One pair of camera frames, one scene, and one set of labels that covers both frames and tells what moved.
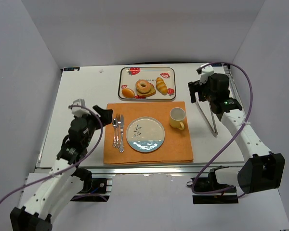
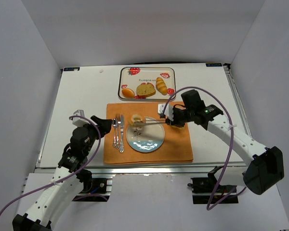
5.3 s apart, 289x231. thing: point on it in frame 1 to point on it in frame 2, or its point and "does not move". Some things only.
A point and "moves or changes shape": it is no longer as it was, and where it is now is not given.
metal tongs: (214, 133) moves or changes shape
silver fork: (118, 122) does not move
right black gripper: (196, 89) to (174, 118)
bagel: (144, 90) to (137, 117)
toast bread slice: (152, 92) does not move
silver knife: (122, 147) does not move
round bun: (128, 93) does not move
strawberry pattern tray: (129, 76) does not move
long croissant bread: (161, 86) does not move
